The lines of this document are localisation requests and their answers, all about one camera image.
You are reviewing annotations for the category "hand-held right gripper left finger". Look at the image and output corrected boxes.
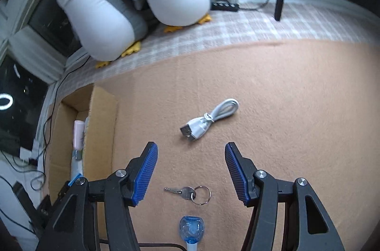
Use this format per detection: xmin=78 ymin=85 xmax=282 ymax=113
xmin=36 ymin=142 xmax=159 ymax=251

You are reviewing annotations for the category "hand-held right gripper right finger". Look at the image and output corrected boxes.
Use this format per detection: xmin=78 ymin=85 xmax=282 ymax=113
xmin=224 ymin=142 xmax=346 ymax=251

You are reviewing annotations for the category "white usb cable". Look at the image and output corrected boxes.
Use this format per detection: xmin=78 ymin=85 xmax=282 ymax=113
xmin=180 ymin=98 xmax=240 ymax=142

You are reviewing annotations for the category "cardboard box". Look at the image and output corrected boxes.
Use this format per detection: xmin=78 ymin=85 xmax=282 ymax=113
xmin=47 ymin=86 xmax=119 ymax=211

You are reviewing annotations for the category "white lotion bottle blue cap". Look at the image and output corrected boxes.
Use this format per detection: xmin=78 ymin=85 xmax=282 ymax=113
xmin=70 ymin=117 xmax=90 ymax=187

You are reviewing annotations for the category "toothbrush with clear blue cap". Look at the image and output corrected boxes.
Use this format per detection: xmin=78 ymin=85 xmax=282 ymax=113
xmin=178 ymin=216 xmax=205 ymax=251

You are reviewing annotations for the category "small pink bottle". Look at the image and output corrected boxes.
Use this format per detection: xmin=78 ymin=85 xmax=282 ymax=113
xmin=73 ymin=120 xmax=86 ymax=161

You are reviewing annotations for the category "tan mat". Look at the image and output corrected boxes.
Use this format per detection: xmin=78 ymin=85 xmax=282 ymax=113
xmin=44 ymin=39 xmax=380 ymax=251

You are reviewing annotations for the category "plaid blanket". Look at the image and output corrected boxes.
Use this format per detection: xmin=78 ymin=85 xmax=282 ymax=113
xmin=56 ymin=0 xmax=380 ymax=97

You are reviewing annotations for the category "black power strip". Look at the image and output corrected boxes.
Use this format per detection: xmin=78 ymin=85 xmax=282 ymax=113
xmin=211 ymin=1 xmax=240 ymax=13

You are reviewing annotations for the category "large grey penguin plush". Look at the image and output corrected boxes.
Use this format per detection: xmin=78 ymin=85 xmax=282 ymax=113
xmin=47 ymin=0 xmax=149 ymax=69

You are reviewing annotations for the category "silver key with ring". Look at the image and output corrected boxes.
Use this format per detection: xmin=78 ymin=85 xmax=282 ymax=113
xmin=164 ymin=185 xmax=211 ymax=206

